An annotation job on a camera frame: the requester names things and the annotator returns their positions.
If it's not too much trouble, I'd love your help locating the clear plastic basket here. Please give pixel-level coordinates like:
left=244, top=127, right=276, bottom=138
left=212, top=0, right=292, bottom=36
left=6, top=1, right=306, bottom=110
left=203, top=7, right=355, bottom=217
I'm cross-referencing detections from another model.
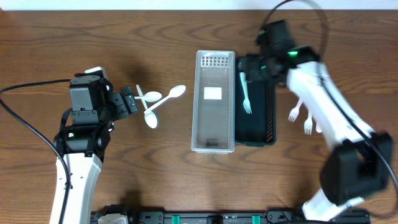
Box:
left=192, top=50, right=235, bottom=154

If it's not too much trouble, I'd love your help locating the white spoon pointing down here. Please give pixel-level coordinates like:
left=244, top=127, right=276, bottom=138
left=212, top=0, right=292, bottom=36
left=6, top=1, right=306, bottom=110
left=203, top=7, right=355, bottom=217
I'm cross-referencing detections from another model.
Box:
left=136, top=85, right=157, bottom=129

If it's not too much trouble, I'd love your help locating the black plastic basket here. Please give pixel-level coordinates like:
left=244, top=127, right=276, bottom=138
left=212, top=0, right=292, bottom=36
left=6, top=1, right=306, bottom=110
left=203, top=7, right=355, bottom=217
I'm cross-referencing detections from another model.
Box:
left=234, top=57, right=276, bottom=147

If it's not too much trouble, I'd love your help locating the white label in basket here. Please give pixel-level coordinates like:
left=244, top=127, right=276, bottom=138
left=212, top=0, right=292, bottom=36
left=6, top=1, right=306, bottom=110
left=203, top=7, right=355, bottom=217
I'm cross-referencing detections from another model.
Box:
left=203, top=87, right=222, bottom=100

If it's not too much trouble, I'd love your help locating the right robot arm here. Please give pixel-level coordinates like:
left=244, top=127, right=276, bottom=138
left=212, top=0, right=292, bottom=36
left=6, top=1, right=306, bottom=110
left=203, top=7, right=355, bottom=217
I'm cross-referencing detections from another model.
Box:
left=238, top=20, right=397, bottom=222

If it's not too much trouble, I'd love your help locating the white spoon horizontal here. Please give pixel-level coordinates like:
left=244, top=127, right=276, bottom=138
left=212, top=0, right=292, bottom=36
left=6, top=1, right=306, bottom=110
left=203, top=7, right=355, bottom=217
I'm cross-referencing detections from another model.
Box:
left=134, top=91, right=162, bottom=103

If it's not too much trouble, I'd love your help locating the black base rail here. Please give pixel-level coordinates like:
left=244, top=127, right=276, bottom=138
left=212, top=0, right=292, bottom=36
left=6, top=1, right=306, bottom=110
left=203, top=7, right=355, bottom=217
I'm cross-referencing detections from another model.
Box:
left=90, top=205, right=371, bottom=224

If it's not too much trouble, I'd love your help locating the white spoon diagonal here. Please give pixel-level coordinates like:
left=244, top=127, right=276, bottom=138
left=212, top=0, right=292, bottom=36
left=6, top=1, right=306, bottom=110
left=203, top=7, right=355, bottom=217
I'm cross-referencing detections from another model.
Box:
left=144, top=85, right=186, bottom=114

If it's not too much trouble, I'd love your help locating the white fork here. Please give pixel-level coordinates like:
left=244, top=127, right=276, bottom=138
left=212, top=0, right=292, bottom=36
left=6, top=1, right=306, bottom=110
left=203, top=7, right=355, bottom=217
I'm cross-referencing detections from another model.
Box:
left=304, top=111, right=313, bottom=135
left=288, top=98, right=303, bottom=122

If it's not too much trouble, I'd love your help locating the pale blue fork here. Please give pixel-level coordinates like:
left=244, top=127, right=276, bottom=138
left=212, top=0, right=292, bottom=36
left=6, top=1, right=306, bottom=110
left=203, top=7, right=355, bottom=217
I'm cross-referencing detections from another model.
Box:
left=239, top=72, right=252, bottom=114

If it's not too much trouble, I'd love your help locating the white spoon group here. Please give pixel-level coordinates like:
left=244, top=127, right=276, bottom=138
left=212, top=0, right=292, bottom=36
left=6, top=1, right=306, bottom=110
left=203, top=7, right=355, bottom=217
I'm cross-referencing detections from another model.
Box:
left=315, top=123, right=322, bottom=133

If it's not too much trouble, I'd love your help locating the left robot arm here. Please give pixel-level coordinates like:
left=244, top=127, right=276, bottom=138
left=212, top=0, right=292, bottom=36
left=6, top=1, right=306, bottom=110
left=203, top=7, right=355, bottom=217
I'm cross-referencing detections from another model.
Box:
left=50, top=67, right=139, bottom=223

